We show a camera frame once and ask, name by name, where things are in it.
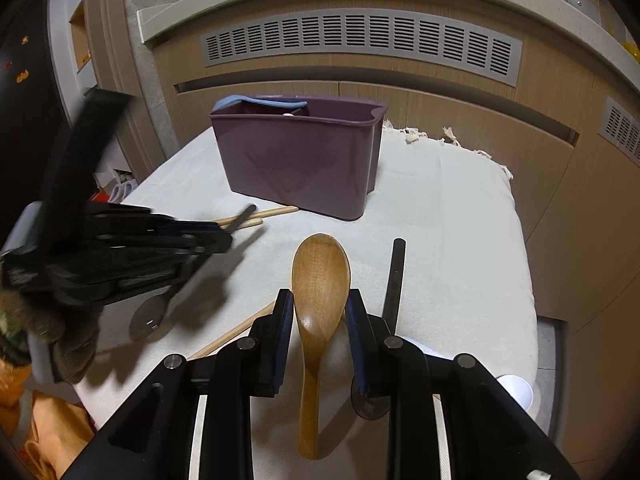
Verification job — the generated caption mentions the wooden spoon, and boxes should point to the wooden spoon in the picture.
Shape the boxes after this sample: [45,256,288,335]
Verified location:
[291,233,350,460]

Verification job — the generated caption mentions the blue plastic spoon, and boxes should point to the blue plastic spoon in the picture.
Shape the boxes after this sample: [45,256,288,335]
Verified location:
[212,94,308,112]

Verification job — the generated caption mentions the left gloved hand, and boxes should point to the left gloved hand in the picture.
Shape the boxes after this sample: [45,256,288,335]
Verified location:
[1,287,103,384]

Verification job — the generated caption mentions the wooden chopstick upper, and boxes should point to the wooden chopstick upper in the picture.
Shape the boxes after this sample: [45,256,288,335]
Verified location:
[215,206,298,226]

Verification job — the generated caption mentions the wooden chopstick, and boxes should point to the wooden chopstick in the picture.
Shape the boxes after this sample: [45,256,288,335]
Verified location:
[215,206,298,226]
[224,218,264,234]

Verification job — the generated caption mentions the wooden chopstick diagonal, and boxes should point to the wooden chopstick diagonal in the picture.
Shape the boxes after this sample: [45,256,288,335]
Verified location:
[188,301,274,361]

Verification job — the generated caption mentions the wooden chopstick lower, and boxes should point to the wooden chopstick lower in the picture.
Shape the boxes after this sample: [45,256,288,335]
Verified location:
[224,218,264,234]

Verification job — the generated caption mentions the white cloth mat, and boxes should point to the white cloth mat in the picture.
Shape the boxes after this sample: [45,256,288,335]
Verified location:
[24,121,540,480]

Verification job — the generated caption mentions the black refrigerator with magnets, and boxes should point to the black refrigerator with magnets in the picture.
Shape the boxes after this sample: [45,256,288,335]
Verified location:
[0,0,68,240]

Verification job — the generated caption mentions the purple utensil holder box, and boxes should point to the purple utensil holder box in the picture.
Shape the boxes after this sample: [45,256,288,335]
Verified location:
[209,96,387,221]

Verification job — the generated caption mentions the long grey vent grille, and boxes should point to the long grey vent grille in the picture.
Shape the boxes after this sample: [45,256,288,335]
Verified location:
[201,8,523,87]

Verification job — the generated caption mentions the small grey vent grille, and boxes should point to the small grey vent grille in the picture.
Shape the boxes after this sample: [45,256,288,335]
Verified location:
[598,96,640,165]

